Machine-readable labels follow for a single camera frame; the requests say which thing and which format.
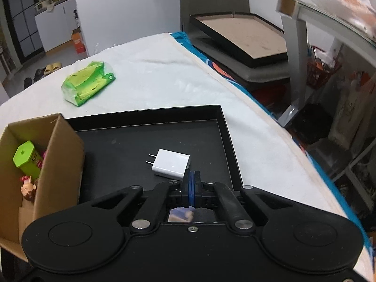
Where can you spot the black slipper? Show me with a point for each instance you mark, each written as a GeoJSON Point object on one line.
{"type": "Point", "coordinates": [38, 74]}
{"type": "Point", "coordinates": [28, 82]}

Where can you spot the white cabinet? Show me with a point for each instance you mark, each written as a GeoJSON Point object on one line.
{"type": "Point", "coordinates": [55, 26]}

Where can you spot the orange box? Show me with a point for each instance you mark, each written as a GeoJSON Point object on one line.
{"type": "Point", "coordinates": [78, 42]}

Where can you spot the grey desk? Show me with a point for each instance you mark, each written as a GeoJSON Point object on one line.
{"type": "Point", "coordinates": [296, 53]}

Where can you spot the green tissue packet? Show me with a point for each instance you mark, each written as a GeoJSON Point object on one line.
{"type": "Point", "coordinates": [88, 83]}

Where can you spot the brown cardboard box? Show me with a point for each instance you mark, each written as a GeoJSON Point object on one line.
{"type": "Point", "coordinates": [55, 176]}

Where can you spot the pink doll figurine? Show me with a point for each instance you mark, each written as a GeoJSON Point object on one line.
{"type": "Point", "coordinates": [28, 188]}

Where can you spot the black shallow tray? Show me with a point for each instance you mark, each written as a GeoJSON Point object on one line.
{"type": "Point", "coordinates": [123, 149]}

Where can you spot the green box toy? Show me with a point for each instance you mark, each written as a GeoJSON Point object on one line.
{"type": "Point", "coordinates": [25, 155]}

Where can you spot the black grid window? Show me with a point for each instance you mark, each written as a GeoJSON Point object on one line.
{"type": "Point", "coordinates": [20, 17]}

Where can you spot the black framed board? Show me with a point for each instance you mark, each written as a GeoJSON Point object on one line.
{"type": "Point", "coordinates": [243, 38]}

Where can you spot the yellow slipper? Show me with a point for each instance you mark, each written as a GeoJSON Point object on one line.
{"type": "Point", "coordinates": [56, 65]}
{"type": "Point", "coordinates": [48, 69]}

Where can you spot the beige tote bag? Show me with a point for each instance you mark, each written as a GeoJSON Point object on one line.
{"type": "Point", "coordinates": [349, 114]}

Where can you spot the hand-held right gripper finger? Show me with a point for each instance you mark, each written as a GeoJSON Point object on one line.
{"type": "Point", "coordinates": [189, 188]}
{"type": "Point", "coordinates": [194, 188]}

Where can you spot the dark spray bottle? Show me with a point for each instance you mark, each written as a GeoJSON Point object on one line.
{"type": "Point", "coordinates": [76, 19]}

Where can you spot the red basket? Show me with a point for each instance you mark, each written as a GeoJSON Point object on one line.
{"type": "Point", "coordinates": [320, 73]}

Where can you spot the white plug charger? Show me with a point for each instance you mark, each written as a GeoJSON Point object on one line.
{"type": "Point", "coordinates": [170, 164]}

